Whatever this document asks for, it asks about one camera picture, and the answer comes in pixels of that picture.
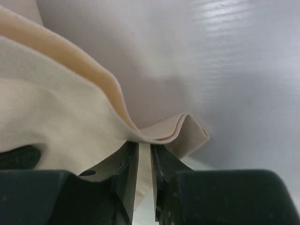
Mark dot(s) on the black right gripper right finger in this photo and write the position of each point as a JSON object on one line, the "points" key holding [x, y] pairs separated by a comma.
{"points": [[183, 196]]}

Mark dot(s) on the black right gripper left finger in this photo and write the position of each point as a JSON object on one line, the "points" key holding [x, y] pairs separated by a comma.
{"points": [[101, 195]]}

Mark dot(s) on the beige cloth drape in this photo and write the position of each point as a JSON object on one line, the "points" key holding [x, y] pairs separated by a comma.
{"points": [[56, 97]]}

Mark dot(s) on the stainless steel tray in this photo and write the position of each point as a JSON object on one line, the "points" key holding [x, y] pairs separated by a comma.
{"points": [[25, 157]]}

